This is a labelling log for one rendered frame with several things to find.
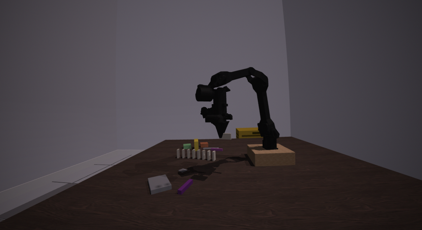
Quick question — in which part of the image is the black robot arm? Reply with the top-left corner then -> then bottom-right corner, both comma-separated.
196,67 -> 279,150

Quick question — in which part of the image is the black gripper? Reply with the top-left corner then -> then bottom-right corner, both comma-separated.
205,101 -> 232,138

